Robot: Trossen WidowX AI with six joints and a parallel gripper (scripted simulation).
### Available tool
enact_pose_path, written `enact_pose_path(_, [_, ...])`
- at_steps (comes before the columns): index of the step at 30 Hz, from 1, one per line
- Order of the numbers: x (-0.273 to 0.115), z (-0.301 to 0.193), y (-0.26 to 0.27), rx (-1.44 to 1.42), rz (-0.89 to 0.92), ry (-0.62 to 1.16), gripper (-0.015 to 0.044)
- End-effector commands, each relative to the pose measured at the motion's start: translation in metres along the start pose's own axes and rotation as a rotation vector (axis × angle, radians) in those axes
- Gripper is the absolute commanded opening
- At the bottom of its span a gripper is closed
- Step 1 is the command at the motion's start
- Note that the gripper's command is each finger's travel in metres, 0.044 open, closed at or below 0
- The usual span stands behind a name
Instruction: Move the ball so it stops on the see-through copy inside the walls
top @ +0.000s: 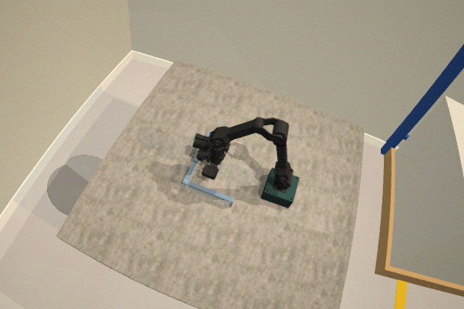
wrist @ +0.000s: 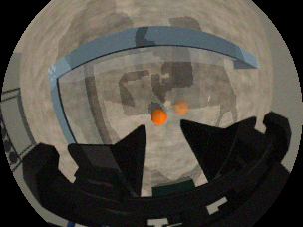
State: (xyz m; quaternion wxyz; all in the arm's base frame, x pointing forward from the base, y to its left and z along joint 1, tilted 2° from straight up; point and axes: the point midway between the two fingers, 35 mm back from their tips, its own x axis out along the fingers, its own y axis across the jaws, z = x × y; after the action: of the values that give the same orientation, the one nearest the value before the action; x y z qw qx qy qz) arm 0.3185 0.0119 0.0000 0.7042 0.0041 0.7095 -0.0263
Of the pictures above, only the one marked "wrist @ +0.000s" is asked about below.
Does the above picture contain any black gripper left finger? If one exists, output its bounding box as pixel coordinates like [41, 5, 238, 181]
[68, 125, 147, 197]

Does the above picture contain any clear low corner wall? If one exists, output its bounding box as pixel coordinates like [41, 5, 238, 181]
[59, 46, 252, 145]

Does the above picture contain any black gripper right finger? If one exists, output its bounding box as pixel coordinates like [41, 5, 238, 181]
[180, 116, 256, 181]

